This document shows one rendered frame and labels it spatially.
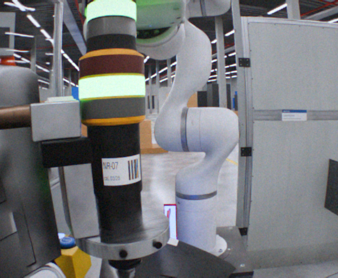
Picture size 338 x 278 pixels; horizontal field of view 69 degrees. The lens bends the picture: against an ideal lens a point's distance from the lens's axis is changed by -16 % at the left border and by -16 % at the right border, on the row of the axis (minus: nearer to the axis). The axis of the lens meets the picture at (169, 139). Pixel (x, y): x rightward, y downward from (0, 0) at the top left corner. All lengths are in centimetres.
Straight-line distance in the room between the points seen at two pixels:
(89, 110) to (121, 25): 6
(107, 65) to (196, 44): 62
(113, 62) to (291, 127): 197
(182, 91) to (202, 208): 32
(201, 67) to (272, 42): 137
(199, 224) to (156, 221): 59
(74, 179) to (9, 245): 7
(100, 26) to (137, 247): 14
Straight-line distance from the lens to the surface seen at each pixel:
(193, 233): 81
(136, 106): 17
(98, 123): 17
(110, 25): 18
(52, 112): 16
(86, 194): 18
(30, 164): 23
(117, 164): 17
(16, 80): 31
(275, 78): 206
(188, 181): 75
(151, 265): 39
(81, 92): 18
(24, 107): 17
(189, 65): 76
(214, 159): 73
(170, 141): 74
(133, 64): 17
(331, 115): 224
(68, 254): 65
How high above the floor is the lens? 139
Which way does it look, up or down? 8 degrees down
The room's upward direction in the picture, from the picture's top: 2 degrees counter-clockwise
